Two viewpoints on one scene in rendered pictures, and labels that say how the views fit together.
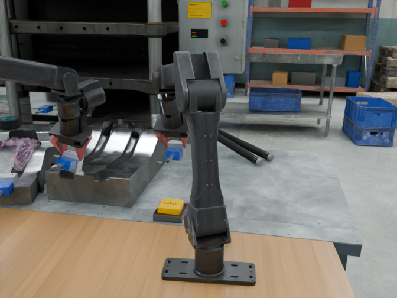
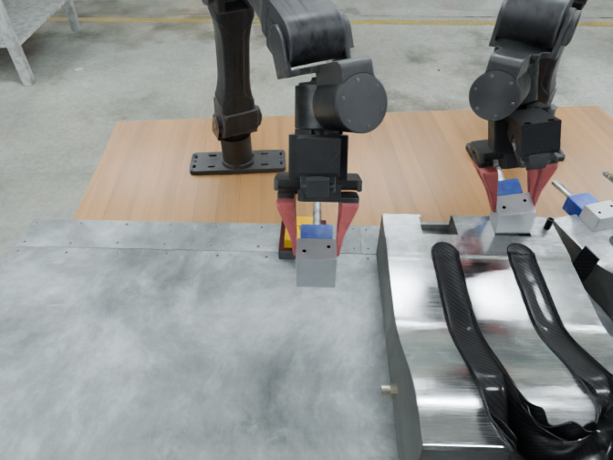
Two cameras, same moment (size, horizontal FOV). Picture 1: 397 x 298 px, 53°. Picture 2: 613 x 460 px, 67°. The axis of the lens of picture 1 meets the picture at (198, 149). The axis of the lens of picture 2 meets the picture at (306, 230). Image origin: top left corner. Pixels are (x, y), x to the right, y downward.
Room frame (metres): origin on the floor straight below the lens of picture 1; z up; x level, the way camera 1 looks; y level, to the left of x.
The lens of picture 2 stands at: (1.57, -0.01, 1.37)
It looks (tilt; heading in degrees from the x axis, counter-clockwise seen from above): 43 degrees down; 171
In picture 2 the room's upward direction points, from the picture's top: straight up
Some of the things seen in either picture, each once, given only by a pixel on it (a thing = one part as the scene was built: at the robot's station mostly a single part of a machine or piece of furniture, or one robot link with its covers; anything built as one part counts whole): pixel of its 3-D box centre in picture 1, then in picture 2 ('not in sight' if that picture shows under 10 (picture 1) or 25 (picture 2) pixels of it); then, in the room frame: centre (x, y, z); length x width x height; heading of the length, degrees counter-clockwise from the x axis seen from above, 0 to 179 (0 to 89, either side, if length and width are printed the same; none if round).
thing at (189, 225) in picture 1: (207, 228); (236, 121); (0.75, -0.02, 0.90); 0.09 x 0.06 x 0.06; 108
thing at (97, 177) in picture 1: (105, 179); (435, 233); (1.08, 0.27, 0.87); 0.05 x 0.05 x 0.04; 80
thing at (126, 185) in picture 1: (119, 154); (506, 366); (1.32, 0.28, 0.87); 0.50 x 0.26 x 0.14; 170
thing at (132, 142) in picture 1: (113, 142); (524, 331); (1.30, 0.29, 0.92); 0.35 x 0.16 x 0.09; 170
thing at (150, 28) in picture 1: (75, 38); not in sight; (2.29, 0.69, 1.20); 1.29 x 0.83 x 0.19; 80
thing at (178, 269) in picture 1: (209, 257); (236, 148); (0.74, -0.03, 0.84); 0.20 x 0.07 x 0.08; 85
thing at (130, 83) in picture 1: (78, 82); not in sight; (2.29, 0.69, 0.96); 1.29 x 0.83 x 0.18; 80
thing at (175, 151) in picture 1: (173, 155); (316, 236); (1.13, 0.08, 0.93); 0.13 x 0.05 x 0.05; 170
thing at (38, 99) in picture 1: (78, 100); not in sight; (2.20, 0.67, 0.87); 0.50 x 0.27 x 0.17; 170
